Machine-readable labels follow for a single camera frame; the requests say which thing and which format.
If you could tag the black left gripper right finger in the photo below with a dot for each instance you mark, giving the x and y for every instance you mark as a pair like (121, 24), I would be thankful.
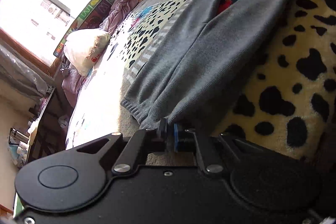
(214, 155)

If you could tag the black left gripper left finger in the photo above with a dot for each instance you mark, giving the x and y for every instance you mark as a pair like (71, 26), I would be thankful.
(123, 155)

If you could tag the grey knit sweater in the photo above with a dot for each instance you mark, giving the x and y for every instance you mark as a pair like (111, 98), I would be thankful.
(198, 58)

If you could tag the dark cluttered desk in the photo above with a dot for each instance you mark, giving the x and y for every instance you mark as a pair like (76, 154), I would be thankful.
(49, 130)

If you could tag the beige cartoon mouse blanket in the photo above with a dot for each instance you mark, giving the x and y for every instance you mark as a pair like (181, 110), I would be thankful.
(283, 98)

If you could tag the purple crumpled quilt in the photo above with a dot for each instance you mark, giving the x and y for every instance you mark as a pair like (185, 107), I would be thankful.
(72, 80)

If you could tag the white plastic bag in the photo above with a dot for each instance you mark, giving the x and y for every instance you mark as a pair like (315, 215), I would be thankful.
(84, 47)

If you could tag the colourful alphabet foam mat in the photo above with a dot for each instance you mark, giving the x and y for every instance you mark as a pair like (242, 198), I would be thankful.
(99, 1)

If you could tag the sheer window curtain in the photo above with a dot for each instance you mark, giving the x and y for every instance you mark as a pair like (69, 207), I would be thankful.
(21, 77)

